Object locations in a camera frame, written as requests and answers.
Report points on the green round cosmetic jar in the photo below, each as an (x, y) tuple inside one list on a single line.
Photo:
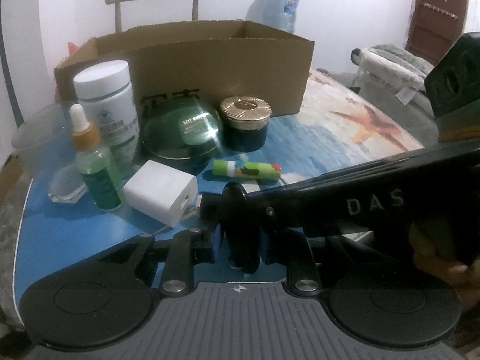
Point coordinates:
[(182, 128)]

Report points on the red plastic bag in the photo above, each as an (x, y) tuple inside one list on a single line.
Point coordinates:
[(72, 48)]

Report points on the person right hand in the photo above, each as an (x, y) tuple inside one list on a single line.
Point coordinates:
[(464, 279)]

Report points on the white supplement bottle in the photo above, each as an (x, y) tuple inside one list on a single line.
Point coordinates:
[(106, 93)]

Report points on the cushioned sofa chair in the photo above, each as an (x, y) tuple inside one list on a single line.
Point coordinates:
[(392, 79)]

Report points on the clear plastic cup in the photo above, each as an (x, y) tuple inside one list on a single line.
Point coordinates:
[(44, 146)]

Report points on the green dropper bottle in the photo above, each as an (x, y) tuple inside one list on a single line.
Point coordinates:
[(95, 162)]

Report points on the green lip balm tube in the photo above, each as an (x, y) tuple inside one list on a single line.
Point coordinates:
[(246, 170)]

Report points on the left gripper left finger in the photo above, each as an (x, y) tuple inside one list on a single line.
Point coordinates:
[(140, 257)]

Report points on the white charger cube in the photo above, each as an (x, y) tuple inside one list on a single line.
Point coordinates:
[(161, 192)]

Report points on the gold lid black jar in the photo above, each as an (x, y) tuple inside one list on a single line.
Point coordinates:
[(246, 122)]

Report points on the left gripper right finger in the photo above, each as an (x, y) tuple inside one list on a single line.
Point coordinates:
[(292, 250)]

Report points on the blue water jug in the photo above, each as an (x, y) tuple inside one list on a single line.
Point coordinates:
[(278, 14)]

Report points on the brown wooden door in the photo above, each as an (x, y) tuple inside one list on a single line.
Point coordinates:
[(434, 27)]

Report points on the brown cardboard box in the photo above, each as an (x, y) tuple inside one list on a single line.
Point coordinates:
[(218, 58)]

